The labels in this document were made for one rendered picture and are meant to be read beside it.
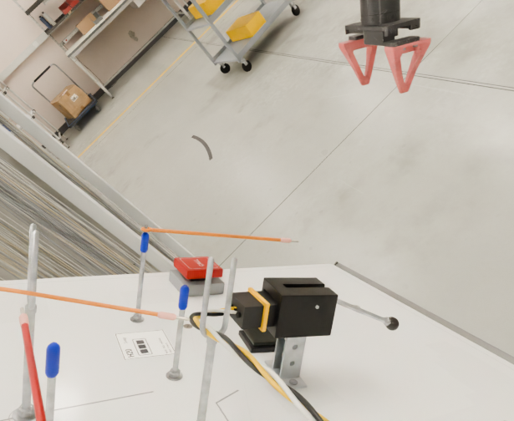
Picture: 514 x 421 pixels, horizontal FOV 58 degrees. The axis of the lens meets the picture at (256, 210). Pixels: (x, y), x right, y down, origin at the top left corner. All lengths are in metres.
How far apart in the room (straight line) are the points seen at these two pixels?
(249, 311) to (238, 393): 0.07
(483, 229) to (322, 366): 1.45
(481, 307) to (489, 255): 0.21
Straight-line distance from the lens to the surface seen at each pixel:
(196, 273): 0.59
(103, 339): 0.49
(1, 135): 1.02
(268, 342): 0.49
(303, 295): 0.41
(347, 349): 0.54
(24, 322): 0.30
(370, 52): 0.82
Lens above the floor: 1.43
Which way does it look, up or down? 32 degrees down
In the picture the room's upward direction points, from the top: 44 degrees counter-clockwise
